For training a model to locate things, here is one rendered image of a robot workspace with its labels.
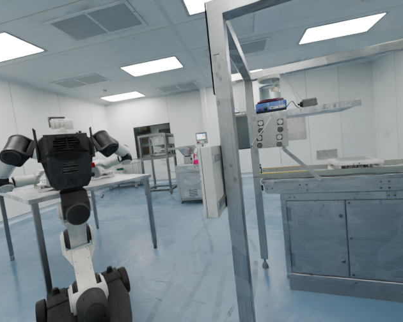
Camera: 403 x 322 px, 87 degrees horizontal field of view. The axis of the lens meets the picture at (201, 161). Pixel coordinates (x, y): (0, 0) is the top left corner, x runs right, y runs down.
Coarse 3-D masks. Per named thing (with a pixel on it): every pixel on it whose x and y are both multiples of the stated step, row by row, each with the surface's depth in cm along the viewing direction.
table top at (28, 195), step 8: (112, 176) 257; (120, 176) 246; (128, 176) 237; (136, 176) 227; (144, 176) 231; (96, 184) 201; (104, 184) 197; (112, 184) 203; (8, 192) 213; (16, 192) 206; (24, 192) 199; (32, 192) 193; (40, 192) 187; (48, 192) 181; (56, 192) 176; (16, 200) 179; (24, 200) 160; (32, 200) 155; (40, 200) 159; (48, 200) 163
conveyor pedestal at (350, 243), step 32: (320, 192) 140; (352, 192) 133; (384, 192) 128; (288, 224) 149; (320, 224) 142; (352, 224) 136; (384, 224) 130; (288, 256) 150; (320, 256) 144; (352, 256) 138; (384, 256) 132; (320, 288) 147; (352, 288) 141; (384, 288) 135
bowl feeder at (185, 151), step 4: (180, 148) 430; (184, 148) 426; (188, 148) 426; (192, 148) 431; (180, 152) 440; (184, 152) 432; (188, 152) 432; (196, 152) 432; (184, 156) 442; (188, 156) 438; (184, 160) 440; (188, 160) 436; (192, 160) 442
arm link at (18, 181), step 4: (12, 176) 130; (16, 176) 130; (20, 176) 131; (24, 176) 133; (28, 176) 134; (32, 176) 136; (12, 180) 127; (16, 180) 128; (20, 180) 130; (24, 180) 132; (28, 180) 133; (32, 180) 135; (16, 184) 128; (20, 184) 130; (24, 184) 132; (28, 184) 134; (32, 184) 136
